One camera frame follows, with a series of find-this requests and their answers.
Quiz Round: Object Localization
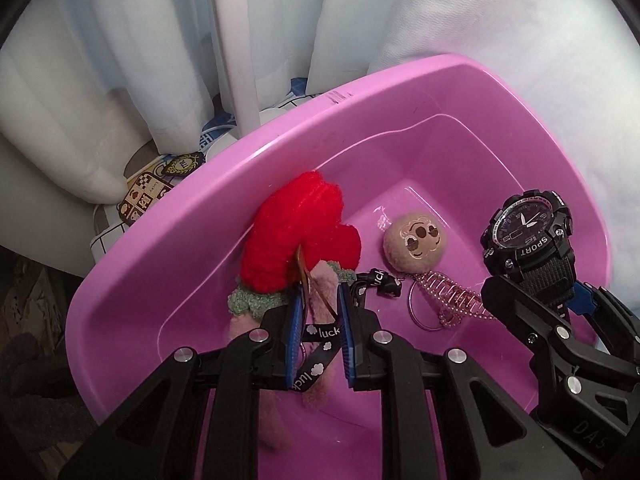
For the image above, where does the black sport wristwatch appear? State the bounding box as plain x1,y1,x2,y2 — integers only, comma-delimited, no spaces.
480,189,583,311

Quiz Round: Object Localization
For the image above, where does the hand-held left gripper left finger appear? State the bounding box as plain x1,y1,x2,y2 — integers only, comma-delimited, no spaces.
57,295,306,480

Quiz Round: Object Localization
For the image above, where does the white curtain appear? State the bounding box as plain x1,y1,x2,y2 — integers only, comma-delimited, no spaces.
0,0,640,311

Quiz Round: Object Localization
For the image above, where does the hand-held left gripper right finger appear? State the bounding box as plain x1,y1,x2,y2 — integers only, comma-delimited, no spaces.
337,284,571,480

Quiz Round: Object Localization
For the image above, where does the badge printed cloth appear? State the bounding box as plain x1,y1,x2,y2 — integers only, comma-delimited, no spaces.
119,151,207,226

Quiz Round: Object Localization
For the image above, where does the beige plush ball keychain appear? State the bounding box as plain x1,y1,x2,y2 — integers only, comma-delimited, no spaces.
382,211,493,332

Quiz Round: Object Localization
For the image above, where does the black printed strap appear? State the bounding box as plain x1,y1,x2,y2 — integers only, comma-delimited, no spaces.
287,268,402,393

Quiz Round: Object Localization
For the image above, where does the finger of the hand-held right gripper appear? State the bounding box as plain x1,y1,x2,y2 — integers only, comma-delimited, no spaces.
480,276,640,411
570,280,640,361

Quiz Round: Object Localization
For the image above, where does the red crochet plush flower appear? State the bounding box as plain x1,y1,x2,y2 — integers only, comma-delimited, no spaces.
227,171,362,453

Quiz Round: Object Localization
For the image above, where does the pink plastic basin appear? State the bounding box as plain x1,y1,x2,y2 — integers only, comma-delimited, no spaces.
66,53,613,480

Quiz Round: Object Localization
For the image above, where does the blue patterned white cloth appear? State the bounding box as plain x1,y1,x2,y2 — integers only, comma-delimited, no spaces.
197,76,321,156

